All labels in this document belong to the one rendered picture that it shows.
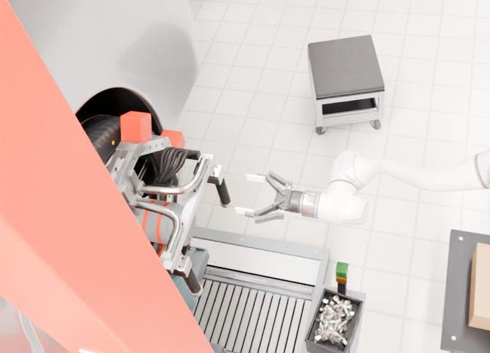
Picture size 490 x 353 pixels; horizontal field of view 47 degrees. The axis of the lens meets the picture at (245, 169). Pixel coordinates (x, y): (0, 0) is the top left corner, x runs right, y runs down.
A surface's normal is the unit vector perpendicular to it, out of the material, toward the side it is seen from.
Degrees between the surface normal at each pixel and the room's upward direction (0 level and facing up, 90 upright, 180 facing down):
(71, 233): 90
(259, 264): 0
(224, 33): 0
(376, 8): 0
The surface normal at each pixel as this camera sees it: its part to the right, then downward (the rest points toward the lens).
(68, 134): 0.95, 0.14
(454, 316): -0.15, -0.59
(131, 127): -0.30, 0.32
